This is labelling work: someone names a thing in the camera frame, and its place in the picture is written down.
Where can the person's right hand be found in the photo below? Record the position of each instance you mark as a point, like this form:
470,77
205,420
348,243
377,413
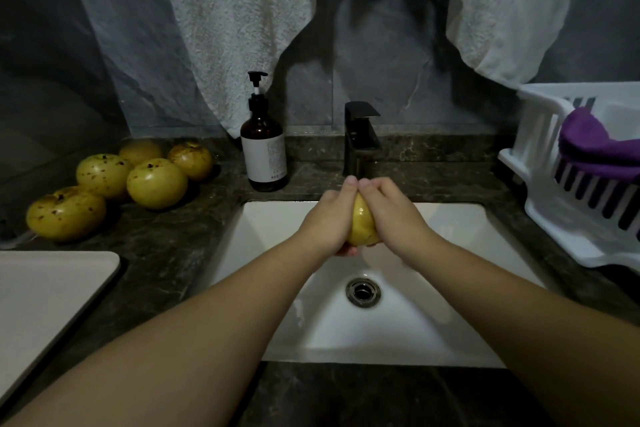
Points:
400,221

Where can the purple cloth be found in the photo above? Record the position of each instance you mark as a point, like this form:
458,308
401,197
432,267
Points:
600,149

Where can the white plastic basket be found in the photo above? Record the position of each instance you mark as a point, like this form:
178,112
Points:
535,151

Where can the dark soap pump bottle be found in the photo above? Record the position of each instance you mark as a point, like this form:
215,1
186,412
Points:
264,151

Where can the metal sink drain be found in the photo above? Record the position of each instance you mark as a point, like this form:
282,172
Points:
363,292

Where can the black faucet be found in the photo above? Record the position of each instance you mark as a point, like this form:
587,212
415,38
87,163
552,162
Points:
360,134

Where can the white sink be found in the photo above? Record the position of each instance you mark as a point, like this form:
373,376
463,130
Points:
420,327

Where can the person's left hand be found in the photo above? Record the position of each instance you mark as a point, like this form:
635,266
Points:
328,223

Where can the beige plastic tray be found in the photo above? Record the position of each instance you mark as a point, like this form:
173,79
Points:
40,312

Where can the person's left forearm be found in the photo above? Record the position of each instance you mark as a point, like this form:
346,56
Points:
160,352

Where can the white hanging towel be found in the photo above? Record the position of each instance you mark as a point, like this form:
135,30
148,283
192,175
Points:
230,21

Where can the spotted yellow apple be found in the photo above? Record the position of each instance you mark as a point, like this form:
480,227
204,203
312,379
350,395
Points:
362,227

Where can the group of yellow apples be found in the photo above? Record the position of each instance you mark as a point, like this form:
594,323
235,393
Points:
156,183

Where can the person's right forearm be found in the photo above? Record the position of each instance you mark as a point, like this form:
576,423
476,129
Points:
530,327

